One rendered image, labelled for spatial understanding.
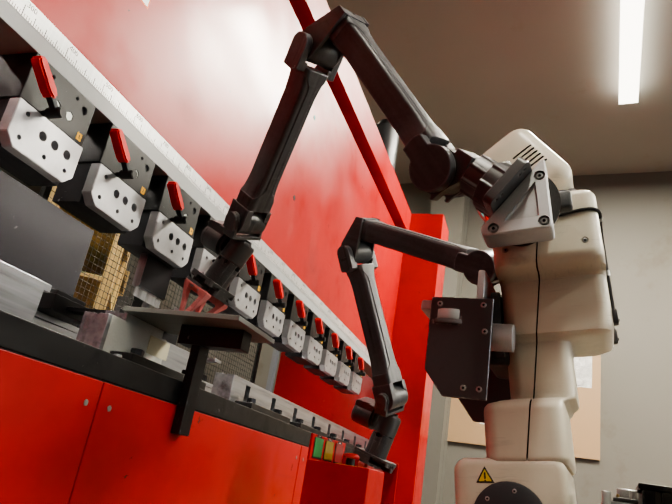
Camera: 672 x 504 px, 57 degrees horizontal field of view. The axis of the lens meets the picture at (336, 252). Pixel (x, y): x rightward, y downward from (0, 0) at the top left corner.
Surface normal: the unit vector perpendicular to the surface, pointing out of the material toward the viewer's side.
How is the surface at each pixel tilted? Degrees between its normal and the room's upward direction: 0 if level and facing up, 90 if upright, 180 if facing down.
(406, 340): 90
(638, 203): 90
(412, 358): 90
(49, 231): 90
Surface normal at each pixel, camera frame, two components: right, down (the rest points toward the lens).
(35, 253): 0.94, 0.04
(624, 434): -0.38, -0.39
